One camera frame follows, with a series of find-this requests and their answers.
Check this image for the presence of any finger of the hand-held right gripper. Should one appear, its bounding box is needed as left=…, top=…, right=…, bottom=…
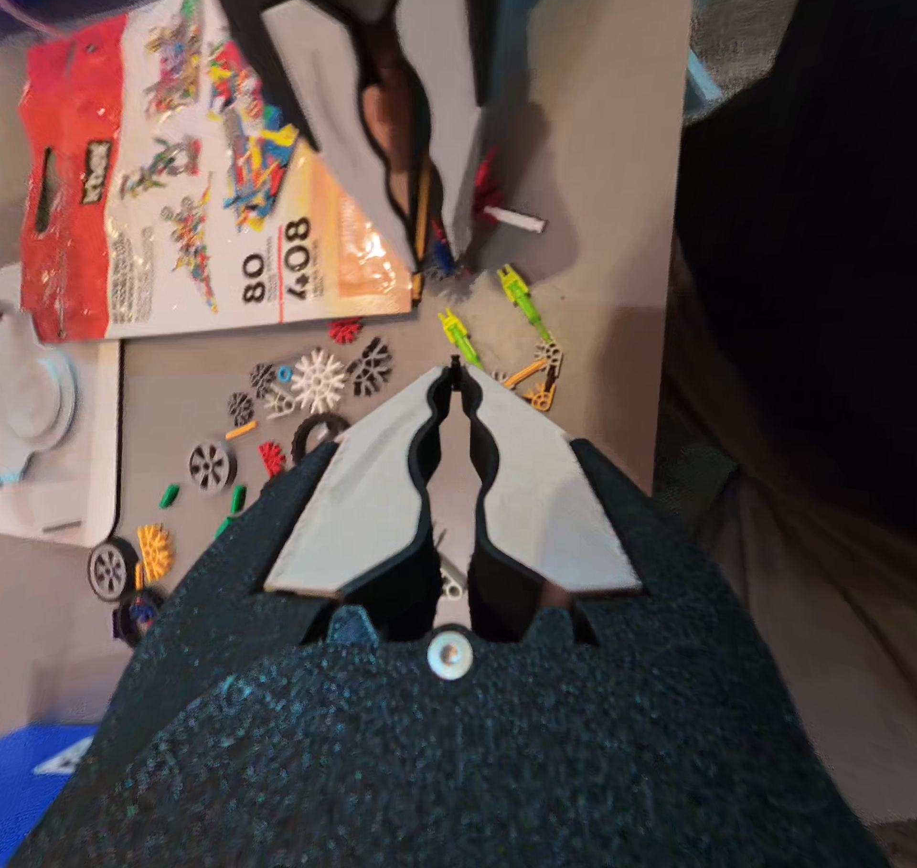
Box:
left=261, top=0, right=420, bottom=270
left=394, top=0, right=486, bottom=261

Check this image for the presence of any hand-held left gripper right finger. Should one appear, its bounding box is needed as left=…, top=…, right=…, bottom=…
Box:
left=458, top=365, right=643, bottom=598

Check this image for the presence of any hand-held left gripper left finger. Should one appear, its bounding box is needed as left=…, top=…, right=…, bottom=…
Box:
left=264, top=365, right=454, bottom=597

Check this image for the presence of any blue plastic bin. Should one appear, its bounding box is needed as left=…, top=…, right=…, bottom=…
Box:
left=0, top=723, right=101, bottom=868

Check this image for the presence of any black tyre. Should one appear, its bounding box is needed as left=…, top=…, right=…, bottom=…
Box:
left=292, top=413, right=352, bottom=464
left=113, top=589, right=166, bottom=647

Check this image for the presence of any white snowflake connector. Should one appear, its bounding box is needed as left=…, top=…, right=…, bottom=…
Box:
left=290, top=348, right=350, bottom=414

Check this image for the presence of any long yellow rod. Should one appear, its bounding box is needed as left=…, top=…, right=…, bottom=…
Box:
left=410, top=155, right=434, bottom=303

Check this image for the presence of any grey wheel hub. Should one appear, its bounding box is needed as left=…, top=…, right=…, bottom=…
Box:
left=188, top=438, right=237, bottom=493

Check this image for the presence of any large black connector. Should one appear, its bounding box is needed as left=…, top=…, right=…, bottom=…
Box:
left=347, top=338, right=395, bottom=395

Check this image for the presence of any red connector with white rod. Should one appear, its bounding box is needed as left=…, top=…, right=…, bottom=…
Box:
left=473, top=148, right=547, bottom=235

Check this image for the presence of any yellow half connector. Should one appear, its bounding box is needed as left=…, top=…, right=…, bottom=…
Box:
left=136, top=523, right=176, bottom=582

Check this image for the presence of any grey wheel with tyre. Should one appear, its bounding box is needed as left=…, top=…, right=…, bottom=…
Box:
left=87, top=538, right=140, bottom=602

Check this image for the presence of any printed paper sheet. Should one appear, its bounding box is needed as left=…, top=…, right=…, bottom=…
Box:
left=688, top=47, right=725, bottom=120

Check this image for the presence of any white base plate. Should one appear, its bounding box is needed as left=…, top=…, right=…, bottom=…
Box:
left=0, top=262, right=123, bottom=548

